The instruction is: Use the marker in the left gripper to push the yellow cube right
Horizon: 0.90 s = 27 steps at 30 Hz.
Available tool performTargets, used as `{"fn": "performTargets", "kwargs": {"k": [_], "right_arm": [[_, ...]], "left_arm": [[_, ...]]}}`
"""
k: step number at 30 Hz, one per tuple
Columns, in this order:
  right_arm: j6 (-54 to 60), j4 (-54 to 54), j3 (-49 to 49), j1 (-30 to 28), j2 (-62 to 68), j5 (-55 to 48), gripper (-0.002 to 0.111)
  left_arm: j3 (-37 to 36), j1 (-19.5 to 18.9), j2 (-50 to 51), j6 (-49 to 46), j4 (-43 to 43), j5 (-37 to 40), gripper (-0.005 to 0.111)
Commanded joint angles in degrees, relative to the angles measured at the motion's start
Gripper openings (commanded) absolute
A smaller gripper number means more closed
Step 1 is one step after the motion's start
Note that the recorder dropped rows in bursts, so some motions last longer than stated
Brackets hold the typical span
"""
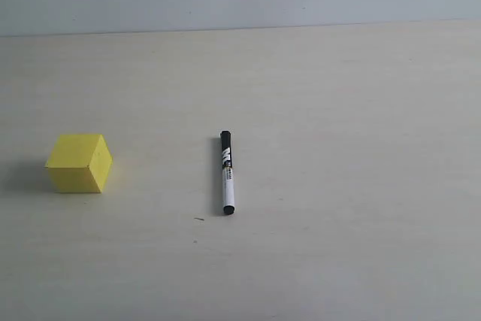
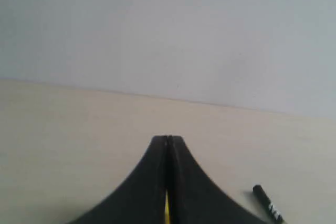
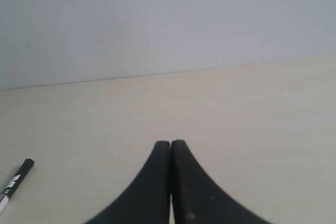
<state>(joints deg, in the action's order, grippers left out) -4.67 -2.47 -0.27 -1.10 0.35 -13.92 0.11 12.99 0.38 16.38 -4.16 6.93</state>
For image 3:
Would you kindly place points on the black and white marker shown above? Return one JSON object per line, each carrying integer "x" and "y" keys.
{"x": 15, "y": 181}

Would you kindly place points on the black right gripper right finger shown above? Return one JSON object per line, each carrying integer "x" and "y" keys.
{"x": 196, "y": 198}

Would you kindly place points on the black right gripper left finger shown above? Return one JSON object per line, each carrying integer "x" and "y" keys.
{"x": 147, "y": 198}

